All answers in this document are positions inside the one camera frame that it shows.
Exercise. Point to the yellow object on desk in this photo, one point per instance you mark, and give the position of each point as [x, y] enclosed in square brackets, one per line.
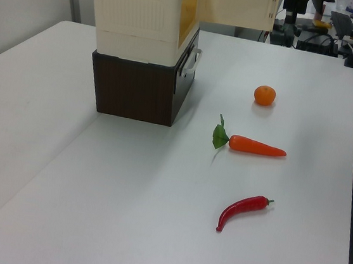
[321, 24]

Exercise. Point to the black keyboard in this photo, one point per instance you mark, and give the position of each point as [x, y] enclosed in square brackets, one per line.
[342, 24]

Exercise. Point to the toy carrot with green leaves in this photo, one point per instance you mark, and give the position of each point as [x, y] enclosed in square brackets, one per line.
[251, 146]

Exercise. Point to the cream cabinet door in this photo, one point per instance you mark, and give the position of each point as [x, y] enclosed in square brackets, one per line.
[235, 5]

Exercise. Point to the dark brown drawer box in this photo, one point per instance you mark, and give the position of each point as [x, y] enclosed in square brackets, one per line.
[136, 92]

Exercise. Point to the black electronics box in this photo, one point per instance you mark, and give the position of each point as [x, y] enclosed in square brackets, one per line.
[315, 44]

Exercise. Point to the cream plastic cabinet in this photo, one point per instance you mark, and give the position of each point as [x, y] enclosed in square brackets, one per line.
[136, 12]

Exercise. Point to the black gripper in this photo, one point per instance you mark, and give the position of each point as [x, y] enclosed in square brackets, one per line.
[296, 1]

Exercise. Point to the orange mandarin fruit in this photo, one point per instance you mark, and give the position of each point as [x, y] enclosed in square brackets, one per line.
[264, 95]

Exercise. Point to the red toy chili pepper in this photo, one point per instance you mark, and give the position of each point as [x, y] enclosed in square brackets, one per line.
[241, 207]

